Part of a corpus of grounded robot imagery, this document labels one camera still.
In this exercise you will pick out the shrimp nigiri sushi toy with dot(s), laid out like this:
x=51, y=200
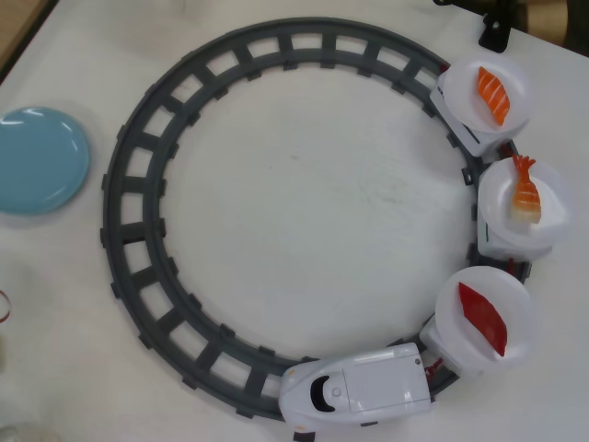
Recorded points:
x=525, y=198

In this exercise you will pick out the red tuna nigiri toy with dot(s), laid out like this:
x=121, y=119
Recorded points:
x=485, y=317

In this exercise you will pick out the black clamp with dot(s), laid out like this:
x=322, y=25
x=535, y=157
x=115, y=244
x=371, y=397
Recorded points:
x=494, y=34

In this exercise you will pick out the white Shinkansen toy locomotive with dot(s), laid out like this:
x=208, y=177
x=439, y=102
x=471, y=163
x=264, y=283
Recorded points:
x=382, y=387

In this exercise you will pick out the white plate under tuna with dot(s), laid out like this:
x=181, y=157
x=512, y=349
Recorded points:
x=451, y=317

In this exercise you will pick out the blue round dish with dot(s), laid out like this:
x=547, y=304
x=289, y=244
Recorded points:
x=37, y=161

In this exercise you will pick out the white plate under shrimp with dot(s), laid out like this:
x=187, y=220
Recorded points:
x=497, y=193

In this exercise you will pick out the red train coupler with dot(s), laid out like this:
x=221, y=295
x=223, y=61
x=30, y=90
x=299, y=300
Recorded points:
x=433, y=369
x=506, y=150
x=511, y=267

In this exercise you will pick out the white train car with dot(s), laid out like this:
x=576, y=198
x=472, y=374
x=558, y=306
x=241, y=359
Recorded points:
x=478, y=145
x=497, y=248
x=435, y=338

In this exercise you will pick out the white plate under salmon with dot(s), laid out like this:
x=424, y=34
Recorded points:
x=460, y=87

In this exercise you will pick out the black stand bar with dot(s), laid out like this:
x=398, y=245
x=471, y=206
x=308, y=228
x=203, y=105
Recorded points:
x=448, y=2

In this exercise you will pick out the red rubber band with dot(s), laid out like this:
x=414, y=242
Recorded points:
x=6, y=313

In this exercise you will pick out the salmon nigiri sushi toy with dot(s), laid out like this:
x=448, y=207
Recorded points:
x=494, y=96

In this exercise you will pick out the grey circular toy track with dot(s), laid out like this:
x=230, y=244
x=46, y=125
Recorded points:
x=111, y=216

